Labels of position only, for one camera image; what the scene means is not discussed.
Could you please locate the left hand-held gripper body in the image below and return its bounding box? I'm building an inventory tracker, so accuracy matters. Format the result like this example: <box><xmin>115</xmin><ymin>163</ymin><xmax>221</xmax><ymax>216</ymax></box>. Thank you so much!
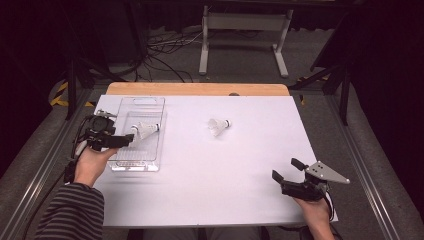
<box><xmin>84</xmin><ymin>109</ymin><xmax>118</xmax><ymax>152</ymax></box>

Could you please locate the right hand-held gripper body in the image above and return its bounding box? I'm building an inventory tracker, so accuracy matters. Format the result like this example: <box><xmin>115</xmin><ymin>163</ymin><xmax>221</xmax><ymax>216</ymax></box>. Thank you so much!
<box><xmin>280</xmin><ymin>160</ymin><xmax>351</xmax><ymax>202</ymax></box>

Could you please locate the white feather shuttlecock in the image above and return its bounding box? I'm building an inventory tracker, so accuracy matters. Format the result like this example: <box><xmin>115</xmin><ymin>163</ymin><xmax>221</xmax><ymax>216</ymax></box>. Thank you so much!
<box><xmin>208</xmin><ymin>117</ymin><xmax>233</xmax><ymax>137</ymax></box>
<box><xmin>129</xmin><ymin>124</ymin><xmax>145</xmax><ymax>140</ymax></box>
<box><xmin>138</xmin><ymin>121</ymin><xmax>161</xmax><ymax>141</ymax></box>

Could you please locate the clear plastic tray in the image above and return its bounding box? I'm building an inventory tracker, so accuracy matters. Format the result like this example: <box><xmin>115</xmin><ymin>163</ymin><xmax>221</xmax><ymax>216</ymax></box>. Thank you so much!
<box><xmin>107</xmin><ymin>96</ymin><xmax>168</xmax><ymax>173</ymax></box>

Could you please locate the person's right hand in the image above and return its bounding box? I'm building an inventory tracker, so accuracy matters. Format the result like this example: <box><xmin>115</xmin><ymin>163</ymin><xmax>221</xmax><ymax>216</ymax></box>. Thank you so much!
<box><xmin>292</xmin><ymin>196</ymin><xmax>334</xmax><ymax>240</ymax></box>

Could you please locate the person's left hand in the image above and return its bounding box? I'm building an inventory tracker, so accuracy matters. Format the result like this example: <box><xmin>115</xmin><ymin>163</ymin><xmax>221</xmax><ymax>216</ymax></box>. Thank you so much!
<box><xmin>73</xmin><ymin>146</ymin><xmax>119</xmax><ymax>188</ymax></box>

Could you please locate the white table mat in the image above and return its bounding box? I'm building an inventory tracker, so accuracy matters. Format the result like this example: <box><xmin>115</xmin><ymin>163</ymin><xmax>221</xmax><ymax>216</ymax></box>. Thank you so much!
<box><xmin>89</xmin><ymin>94</ymin><xmax>338</xmax><ymax>229</ymax></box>

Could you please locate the black tripod stand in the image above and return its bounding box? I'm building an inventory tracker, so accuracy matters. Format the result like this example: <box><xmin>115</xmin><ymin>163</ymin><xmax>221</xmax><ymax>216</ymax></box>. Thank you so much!
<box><xmin>64</xmin><ymin>59</ymin><xmax>128</xmax><ymax>121</ymax></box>

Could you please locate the yellow black floor tape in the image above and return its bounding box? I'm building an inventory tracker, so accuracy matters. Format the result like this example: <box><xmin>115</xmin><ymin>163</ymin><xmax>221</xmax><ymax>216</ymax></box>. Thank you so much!
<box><xmin>49</xmin><ymin>81</ymin><xmax>96</xmax><ymax>108</ymax></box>

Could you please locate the black metal stand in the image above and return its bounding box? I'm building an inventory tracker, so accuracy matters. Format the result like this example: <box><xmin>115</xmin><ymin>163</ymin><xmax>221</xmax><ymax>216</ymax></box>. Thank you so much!
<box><xmin>289</xmin><ymin>63</ymin><xmax>351</xmax><ymax>127</ymax></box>

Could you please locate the wooden table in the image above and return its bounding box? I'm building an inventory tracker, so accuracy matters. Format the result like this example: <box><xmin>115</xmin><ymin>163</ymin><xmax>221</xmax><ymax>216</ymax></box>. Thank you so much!
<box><xmin>105</xmin><ymin>82</ymin><xmax>291</xmax><ymax>98</ymax></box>

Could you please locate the right hand-held gripper cable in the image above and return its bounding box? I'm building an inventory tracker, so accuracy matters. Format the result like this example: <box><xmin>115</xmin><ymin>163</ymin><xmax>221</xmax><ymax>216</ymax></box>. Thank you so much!
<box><xmin>322</xmin><ymin>189</ymin><xmax>336</xmax><ymax>222</ymax></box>

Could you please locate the hand-held gripper cable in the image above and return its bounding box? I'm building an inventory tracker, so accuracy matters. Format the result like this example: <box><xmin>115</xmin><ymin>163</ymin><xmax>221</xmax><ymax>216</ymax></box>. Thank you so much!
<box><xmin>322</xmin><ymin>189</ymin><xmax>336</xmax><ymax>222</ymax></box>
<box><xmin>63</xmin><ymin>114</ymin><xmax>96</xmax><ymax>184</ymax></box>

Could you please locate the left hand-held gripper cable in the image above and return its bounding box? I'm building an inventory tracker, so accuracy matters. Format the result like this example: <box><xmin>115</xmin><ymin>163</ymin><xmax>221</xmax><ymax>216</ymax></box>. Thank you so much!
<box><xmin>63</xmin><ymin>114</ymin><xmax>96</xmax><ymax>184</ymax></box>

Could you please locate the aluminium floor rail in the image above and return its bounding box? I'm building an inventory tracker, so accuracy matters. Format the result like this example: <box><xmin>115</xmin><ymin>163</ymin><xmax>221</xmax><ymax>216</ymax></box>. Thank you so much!
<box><xmin>324</xmin><ymin>94</ymin><xmax>401</xmax><ymax>240</ymax></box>
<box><xmin>0</xmin><ymin>88</ymin><xmax>98</xmax><ymax>240</ymax></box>

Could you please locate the tangle of floor cables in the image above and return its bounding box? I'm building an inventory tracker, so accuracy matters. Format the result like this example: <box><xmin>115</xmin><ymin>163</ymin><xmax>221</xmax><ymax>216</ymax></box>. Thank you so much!
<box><xmin>133</xmin><ymin>28</ymin><xmax>204</xmax><ymax>83</ymax></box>

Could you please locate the white metal stand frame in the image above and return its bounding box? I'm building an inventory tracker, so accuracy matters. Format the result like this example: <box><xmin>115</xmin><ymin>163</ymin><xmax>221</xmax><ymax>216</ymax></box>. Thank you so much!
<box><xmin>198</xmin><ymin>4</ymin><xmax>295</xmax><ymax>79</ymax></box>

